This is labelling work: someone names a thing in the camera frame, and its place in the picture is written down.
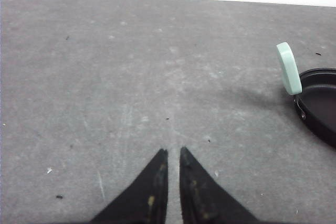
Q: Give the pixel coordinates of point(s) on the black frying pan mint handle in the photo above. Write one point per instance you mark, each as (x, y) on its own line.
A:
(313, 94)

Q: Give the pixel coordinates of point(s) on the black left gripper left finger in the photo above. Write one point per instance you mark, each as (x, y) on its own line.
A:
(144, 200)

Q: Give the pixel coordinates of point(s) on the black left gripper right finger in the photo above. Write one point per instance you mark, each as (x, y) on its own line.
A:
(205, 201)

